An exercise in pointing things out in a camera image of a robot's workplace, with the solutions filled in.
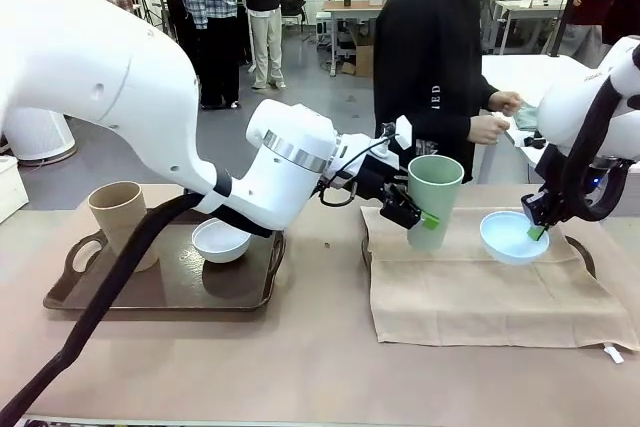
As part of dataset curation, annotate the pale teal cloth mat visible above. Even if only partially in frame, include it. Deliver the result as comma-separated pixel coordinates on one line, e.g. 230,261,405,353
512,101,541,131

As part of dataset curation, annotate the black vertical pole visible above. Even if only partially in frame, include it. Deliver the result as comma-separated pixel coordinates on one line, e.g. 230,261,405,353
547,0,587,58

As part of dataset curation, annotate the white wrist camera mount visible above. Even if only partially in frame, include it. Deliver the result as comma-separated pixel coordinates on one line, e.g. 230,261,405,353
382,115,414,153

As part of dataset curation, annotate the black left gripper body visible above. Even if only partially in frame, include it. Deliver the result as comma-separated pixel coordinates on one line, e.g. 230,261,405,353
349,156,407,203

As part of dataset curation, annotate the beige cloth mat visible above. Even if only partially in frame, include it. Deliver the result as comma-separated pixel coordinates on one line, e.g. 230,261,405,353
359,205,640,364

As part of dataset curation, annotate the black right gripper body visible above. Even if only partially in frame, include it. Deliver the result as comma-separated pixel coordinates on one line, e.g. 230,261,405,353
520,146,571,226

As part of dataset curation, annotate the white side table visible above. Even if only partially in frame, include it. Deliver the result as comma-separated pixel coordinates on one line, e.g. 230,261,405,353
477,53,616,184

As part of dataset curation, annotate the person in black clothes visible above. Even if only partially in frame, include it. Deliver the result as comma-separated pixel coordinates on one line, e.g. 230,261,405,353
373,0,501,186

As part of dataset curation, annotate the black office chair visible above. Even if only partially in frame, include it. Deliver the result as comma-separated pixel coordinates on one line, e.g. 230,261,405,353
279,0,306,34

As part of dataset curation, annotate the tan plastic cup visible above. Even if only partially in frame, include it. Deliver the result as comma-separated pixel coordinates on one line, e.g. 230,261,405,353
87,180,160,273

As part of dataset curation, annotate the person's right hand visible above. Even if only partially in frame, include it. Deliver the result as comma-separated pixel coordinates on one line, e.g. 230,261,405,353
468,114,512,146

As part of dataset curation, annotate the person's left hand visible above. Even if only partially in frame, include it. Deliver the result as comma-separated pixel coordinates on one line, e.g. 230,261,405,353
487,90,524,117

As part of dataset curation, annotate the white metal workbench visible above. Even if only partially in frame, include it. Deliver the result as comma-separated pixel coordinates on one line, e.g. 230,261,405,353
492,0,571,56

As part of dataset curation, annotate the person's black sleeved right forearm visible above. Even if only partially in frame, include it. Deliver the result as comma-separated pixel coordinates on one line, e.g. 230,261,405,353
419,94,474,144

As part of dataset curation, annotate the white round bowl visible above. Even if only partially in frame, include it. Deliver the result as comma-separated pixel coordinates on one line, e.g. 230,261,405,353
479,210,551,267
192,218,252,264

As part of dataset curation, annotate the dark brown plastic tray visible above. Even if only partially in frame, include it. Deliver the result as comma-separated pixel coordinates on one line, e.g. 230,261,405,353
360,234,600,281
42,219,287,312

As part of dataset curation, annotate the brown cardboard box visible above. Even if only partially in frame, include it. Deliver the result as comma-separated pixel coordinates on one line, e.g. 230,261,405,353
339,26,377,80

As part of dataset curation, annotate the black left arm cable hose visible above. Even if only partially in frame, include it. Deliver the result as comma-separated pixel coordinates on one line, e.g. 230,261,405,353
0,191,216,416

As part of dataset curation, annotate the bystander in beige trousers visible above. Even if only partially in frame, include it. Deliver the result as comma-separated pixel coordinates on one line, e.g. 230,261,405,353
239,0,301,91

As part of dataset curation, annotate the white storage box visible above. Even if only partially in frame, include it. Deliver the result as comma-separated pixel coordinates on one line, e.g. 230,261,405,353
0,154,30,223

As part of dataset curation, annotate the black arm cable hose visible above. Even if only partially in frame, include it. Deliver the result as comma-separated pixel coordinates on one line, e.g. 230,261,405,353
0,191,216,416
562,75,640,222

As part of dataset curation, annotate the thin black camera cable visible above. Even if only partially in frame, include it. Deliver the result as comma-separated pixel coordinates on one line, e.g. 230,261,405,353
318,135,397,208

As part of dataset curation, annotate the wooden top workbench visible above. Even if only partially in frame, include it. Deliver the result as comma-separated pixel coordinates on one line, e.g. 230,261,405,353
322,0,390,77

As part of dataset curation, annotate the person's black sleeved left forearm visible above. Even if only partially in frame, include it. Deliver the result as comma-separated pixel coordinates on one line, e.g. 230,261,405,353
479,74,502,111

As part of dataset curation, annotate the light green plastic cup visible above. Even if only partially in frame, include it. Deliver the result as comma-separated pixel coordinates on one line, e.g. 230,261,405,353
405,155,465,252

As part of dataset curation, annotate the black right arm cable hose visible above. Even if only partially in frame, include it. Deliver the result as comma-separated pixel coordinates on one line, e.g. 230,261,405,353
562,75,640,222

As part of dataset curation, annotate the white cylindrical air purifier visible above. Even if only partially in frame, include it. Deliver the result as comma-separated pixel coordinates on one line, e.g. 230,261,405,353
3,106,77,167

